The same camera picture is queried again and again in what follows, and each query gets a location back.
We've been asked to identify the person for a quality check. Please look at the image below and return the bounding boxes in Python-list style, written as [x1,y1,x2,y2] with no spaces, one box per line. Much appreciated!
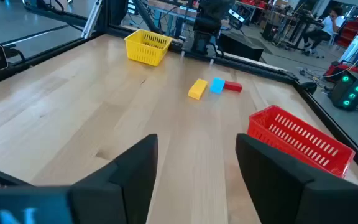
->
[302,6,345,57]

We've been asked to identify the black background desk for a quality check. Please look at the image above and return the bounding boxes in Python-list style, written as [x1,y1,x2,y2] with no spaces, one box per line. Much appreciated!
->
[283,11,324,51]

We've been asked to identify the yellow plastic basket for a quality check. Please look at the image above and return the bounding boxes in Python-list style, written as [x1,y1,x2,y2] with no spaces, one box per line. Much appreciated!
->
[124,29,173,67]

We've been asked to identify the black box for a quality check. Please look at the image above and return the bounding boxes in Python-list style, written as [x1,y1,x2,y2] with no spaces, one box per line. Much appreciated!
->
[218,32,265,62]

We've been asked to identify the red storage bins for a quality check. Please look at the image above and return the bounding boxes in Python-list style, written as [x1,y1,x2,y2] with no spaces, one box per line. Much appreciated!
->
[336,13,358,48]

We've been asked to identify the yellow rectangular block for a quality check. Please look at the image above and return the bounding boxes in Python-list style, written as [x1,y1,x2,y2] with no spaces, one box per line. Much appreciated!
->
[187,78,209,101]

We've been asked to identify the black frame bracket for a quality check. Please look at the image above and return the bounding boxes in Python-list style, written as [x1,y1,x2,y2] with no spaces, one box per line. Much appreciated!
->
[280,70,318,95]

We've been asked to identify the white panel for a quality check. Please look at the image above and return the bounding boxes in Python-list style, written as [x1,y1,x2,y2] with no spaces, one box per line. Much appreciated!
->
[338,35,358,63]

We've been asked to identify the red plastic basket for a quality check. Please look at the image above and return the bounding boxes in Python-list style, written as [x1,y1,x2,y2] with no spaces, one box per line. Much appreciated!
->
[247,105,356,179]

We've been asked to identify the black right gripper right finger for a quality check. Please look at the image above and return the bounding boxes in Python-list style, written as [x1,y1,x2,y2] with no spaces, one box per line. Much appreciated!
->
[235,133,326,224]

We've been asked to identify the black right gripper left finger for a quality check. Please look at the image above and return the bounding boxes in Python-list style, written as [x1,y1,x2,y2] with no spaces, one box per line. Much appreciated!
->
[69,133,159,224]

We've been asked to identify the small teal block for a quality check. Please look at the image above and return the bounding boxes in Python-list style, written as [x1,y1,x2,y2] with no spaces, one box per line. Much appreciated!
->
[209,77,226,95]

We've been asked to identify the long red block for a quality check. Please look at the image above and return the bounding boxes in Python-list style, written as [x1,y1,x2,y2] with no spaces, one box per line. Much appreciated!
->
[223,80,243,93]

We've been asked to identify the silver aluminium post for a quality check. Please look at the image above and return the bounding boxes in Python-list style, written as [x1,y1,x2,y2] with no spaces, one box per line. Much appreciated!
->
[80,0,103,40]

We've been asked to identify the black computer tower green fans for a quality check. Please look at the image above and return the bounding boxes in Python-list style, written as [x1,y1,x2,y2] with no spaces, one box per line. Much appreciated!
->
[330,71,358,111]

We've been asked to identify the red toolbox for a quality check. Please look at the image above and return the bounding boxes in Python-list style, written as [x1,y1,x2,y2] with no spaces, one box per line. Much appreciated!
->
[324,60,358,83]

